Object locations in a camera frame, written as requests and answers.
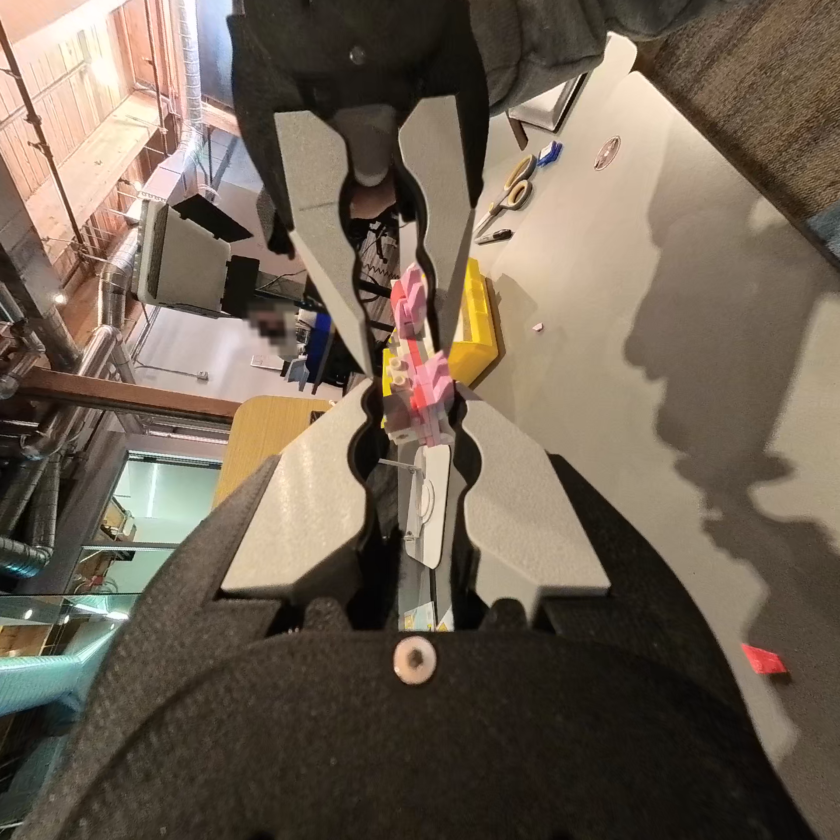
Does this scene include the flamingo cover instruction booklet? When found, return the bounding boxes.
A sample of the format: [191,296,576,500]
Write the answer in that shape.
[399,600,455,634]

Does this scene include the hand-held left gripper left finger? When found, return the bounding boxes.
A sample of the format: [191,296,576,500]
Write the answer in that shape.
[221,379,380,598]

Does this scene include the grey flat device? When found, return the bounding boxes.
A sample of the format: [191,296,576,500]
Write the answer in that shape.
[507,71,589,150]

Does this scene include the silver ceiling duct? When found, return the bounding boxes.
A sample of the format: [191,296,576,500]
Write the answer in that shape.
[0,230,142,578]

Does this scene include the grey desk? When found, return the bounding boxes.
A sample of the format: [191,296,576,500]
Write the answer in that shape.
[392,31,840,840]

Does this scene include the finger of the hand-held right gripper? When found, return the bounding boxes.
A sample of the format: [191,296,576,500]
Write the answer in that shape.
[398,95,477,350]
[273,109,376,383]

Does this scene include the white studio light panel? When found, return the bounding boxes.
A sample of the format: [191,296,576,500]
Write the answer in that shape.
[133,195,261,317]

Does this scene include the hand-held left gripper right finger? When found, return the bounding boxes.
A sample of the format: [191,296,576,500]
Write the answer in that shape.
[455,386,612,602]

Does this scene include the person's right forearm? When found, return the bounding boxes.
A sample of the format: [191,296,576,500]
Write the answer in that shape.
[469,0,613,117]

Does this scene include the small red brick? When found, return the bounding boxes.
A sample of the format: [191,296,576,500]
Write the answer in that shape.
[741,643,790,677]

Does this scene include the grey handled scissors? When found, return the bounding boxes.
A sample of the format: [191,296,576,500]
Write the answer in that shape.
[471,155,537,238]

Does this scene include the pink brick animal model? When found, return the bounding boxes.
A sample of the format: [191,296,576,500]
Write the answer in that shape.
[382,262,458,448]

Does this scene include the yellow storage bin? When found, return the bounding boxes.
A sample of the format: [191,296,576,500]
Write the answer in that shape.
[382,258,505,396]

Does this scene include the person's right hand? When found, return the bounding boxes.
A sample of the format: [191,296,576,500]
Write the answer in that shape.
[350,182,397,219]

